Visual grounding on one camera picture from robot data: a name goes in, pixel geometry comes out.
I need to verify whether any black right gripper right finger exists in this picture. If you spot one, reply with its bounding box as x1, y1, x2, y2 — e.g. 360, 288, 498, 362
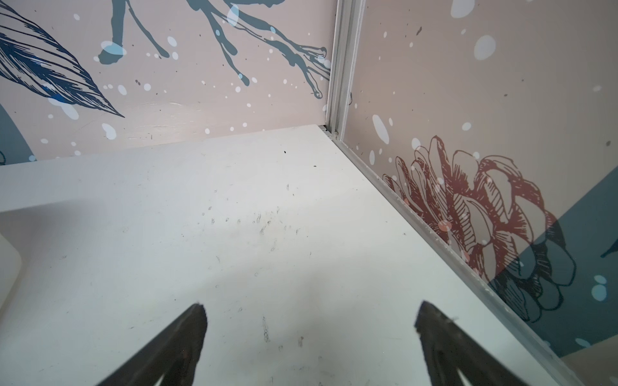
415, 301, 526, 386

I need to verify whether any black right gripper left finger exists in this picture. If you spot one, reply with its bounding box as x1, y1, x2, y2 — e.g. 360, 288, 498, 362
100, 303, 208, 386

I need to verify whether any white storage box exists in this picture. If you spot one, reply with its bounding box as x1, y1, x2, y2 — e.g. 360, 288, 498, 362
0, 236, 22, 307

